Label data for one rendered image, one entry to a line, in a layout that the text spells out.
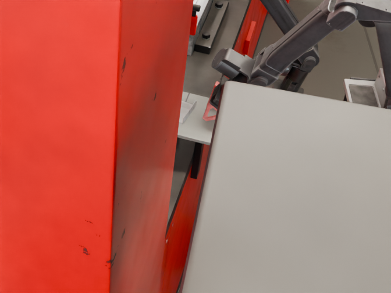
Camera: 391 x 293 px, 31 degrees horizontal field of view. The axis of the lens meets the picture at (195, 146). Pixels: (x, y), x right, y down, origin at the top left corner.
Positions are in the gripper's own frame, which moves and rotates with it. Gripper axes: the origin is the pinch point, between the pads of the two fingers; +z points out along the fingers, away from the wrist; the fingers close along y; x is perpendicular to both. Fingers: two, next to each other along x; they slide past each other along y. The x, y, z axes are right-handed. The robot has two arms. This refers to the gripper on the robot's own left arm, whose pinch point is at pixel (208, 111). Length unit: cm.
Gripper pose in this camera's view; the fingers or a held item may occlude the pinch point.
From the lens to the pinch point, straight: 196.2
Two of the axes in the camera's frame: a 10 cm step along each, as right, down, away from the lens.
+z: -5.9, 4.9, 6.5
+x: 7.8, 5.7, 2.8
